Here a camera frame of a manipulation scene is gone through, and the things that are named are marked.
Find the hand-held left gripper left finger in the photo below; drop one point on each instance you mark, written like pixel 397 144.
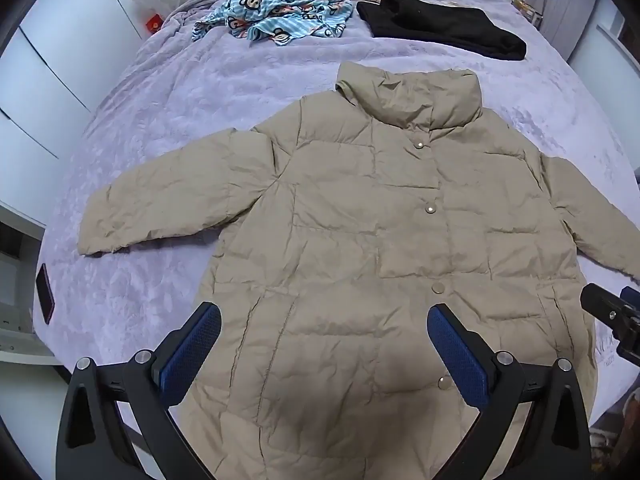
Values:
pixel 192 350

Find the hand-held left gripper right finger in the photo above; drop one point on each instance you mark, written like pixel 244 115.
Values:
pixel 457 355

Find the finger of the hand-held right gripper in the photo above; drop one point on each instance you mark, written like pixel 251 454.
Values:
pixel 602 305

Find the beige puffer jacket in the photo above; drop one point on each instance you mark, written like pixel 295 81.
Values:
pixel 370 260

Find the dark red phone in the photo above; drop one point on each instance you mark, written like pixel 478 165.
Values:
pixel 45 292

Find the white open shelf unit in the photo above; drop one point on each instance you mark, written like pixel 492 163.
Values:
pixel 17 280

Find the purple fleece blanket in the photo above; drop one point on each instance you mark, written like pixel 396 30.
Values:
pixel 165 125

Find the white bedside cabinet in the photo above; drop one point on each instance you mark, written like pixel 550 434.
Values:
pixel 607 55

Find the pile of colourful packets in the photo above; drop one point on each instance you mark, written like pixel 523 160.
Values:
pixel 527 10

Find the white wardrobe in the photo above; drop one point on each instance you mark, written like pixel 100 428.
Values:
pixel 60 60

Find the black folded garment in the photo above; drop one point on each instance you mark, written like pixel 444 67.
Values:
pixel 440 27

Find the small red box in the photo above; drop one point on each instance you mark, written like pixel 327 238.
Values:
pixel 154 23

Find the blue monkey print garment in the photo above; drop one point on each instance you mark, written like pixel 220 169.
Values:
pixel 280 7

